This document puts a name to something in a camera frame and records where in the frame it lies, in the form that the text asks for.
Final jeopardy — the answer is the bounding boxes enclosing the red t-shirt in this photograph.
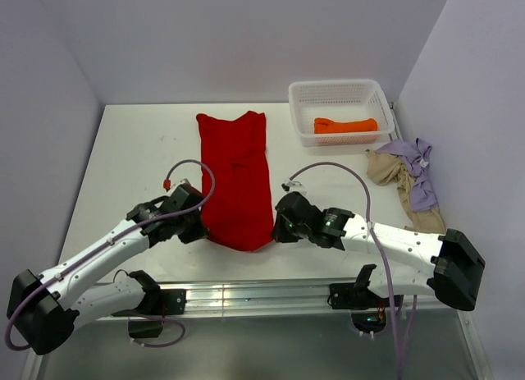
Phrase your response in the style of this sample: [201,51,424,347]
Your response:
[196,111,274,252]

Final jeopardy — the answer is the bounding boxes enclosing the purple t-shirt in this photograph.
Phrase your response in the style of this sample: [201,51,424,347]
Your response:
[377,138,438,212]

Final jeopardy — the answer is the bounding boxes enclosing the white plastic basket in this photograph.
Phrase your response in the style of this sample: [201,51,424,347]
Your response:
[288,79,395,147]

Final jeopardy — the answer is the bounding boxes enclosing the aluminium rail frame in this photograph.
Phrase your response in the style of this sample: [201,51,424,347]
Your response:
[21,278,495,379]

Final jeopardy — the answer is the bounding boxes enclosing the rolled orange t-shirt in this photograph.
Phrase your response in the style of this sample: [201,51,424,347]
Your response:
[314,117,378,135]

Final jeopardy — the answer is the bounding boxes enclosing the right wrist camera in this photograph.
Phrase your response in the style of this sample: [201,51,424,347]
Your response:
[281,180,307,195]

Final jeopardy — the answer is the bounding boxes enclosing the beige t-shirt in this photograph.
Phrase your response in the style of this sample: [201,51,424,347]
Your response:
[365,149,446,234]

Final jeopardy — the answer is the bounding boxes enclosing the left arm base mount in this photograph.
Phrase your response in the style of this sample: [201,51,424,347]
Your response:
[127,289,186,348]

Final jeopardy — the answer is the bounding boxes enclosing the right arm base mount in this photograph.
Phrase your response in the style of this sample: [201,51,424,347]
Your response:
[326,264,390,338]

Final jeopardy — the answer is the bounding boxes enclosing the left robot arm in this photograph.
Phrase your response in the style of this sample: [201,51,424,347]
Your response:
[4,183,208,355]

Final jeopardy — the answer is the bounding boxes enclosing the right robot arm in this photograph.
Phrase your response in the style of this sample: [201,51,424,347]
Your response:
[272,192,486,311]

